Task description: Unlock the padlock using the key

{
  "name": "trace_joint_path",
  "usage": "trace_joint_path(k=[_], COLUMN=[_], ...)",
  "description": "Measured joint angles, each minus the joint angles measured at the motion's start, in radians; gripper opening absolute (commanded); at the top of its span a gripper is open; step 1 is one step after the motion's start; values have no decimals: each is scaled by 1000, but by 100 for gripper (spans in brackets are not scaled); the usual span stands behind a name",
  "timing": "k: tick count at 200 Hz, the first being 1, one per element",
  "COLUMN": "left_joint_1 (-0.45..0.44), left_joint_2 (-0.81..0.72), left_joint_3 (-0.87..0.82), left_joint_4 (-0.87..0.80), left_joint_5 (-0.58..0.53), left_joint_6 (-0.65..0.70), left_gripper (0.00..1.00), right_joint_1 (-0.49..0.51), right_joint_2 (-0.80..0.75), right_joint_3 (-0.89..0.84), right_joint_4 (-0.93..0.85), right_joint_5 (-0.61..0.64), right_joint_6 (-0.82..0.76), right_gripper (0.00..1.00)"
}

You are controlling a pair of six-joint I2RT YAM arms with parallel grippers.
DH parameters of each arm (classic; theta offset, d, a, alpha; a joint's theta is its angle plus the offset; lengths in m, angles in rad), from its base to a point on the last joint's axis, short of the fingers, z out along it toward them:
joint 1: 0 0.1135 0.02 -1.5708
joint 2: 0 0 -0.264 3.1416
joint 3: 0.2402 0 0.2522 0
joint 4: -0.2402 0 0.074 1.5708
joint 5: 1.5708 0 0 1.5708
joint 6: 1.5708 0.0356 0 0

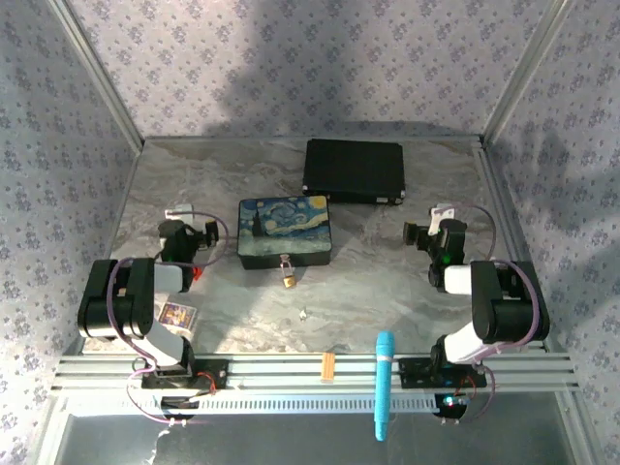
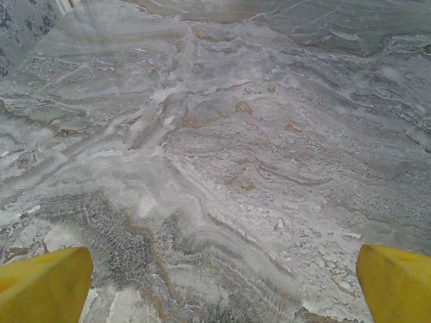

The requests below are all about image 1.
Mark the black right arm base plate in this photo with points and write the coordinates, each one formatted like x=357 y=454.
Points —
x=412 y=373

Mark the small picture card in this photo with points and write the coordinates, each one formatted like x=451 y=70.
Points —
x=178 y=316

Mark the black rectangular case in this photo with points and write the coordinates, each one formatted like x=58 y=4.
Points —
x=353 y=167

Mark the small orange wooden block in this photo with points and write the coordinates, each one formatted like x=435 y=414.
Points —
x=328 y=367

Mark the small silver key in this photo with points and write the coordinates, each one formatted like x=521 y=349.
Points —
x=303 y=314

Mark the blue toy microphone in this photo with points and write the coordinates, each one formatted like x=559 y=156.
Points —
x=384 y=378

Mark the black bracket under left base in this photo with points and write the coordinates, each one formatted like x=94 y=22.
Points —
x=176 y=408

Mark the aluminium corner post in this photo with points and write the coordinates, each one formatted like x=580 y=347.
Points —
x=525 y=68
x=104 y=77

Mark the small brass padlock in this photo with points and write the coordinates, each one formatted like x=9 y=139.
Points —
x=289 y=281

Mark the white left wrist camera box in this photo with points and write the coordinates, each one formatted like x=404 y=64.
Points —
x=178 y=212

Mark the black bracket with status light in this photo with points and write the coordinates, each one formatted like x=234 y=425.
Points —
x=453 y=406

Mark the starry night painted box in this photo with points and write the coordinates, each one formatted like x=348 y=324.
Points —
x=283 y=225

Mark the small red object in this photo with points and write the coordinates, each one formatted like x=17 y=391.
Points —
x=197 y=273

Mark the aluminium side rail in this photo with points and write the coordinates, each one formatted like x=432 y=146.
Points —
x=508 y=232

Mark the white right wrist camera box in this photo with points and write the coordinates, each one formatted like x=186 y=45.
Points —
x=443 y=215

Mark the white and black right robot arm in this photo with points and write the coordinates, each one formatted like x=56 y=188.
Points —
x=504 y=315

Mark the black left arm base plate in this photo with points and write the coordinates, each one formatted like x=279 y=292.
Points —
x=218 y=375

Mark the aluminium mounting rail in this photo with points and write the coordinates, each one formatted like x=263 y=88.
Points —
x=281 y=370

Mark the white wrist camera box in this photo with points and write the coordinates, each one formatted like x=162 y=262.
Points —
x=443 y=215
x=178 y=212

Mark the grey metal sheet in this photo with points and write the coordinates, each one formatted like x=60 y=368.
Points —
x=290 y=441

